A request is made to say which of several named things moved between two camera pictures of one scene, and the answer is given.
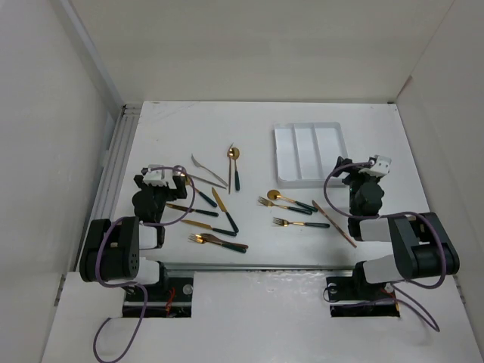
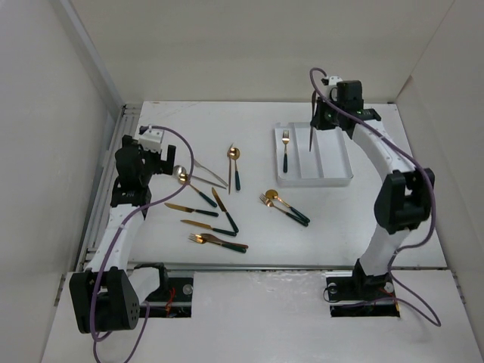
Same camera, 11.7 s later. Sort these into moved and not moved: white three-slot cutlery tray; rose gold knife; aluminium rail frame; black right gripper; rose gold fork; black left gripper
Moved: rose gold knife; black left gripper; black right gripper
Not moved: rose gold fork; aluminium rail frame; white three-slot cutlery tray
